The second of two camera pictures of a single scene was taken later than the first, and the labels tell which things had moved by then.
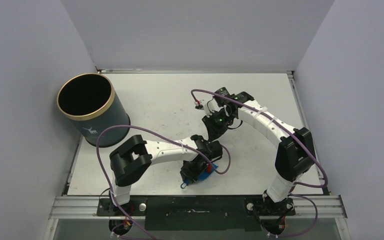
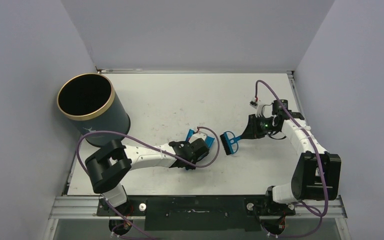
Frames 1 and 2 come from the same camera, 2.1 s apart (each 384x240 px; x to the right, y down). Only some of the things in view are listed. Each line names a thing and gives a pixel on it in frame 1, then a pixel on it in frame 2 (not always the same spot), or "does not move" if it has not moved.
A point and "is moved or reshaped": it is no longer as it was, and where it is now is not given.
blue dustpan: x=204 y=177 is moved or reshaped
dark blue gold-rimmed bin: x=89 y=101 does not move
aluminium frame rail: x=86 y=207 does not move
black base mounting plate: x=198 y=213 does not move
